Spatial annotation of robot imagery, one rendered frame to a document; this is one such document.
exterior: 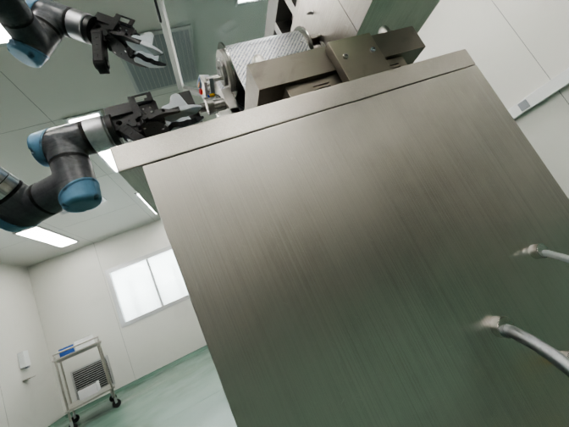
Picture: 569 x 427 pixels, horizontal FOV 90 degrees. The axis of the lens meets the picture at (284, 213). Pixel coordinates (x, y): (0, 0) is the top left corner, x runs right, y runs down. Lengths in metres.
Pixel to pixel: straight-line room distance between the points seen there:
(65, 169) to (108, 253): 6.04
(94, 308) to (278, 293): 6.41
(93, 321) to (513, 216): 6.58
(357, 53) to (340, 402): 0.59
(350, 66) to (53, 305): 6.79
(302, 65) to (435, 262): 0.43
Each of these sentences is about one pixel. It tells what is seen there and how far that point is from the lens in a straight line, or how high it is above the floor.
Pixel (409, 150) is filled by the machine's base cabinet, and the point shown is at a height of 0.75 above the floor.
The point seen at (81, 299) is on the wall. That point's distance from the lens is 6.82.
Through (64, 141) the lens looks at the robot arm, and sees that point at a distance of 0.77.
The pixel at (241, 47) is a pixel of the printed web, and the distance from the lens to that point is 0.92.
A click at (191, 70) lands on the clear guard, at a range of 1.90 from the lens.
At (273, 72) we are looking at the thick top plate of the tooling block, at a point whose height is 1.00.
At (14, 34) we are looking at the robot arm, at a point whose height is 1.43.
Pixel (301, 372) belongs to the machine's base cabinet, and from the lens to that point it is 0.39.
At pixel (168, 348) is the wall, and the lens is 6.38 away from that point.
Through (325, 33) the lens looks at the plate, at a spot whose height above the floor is 1.26.
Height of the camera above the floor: 0.65
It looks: 11 degrees up
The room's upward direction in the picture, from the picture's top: 25 degrees counter-clockwise
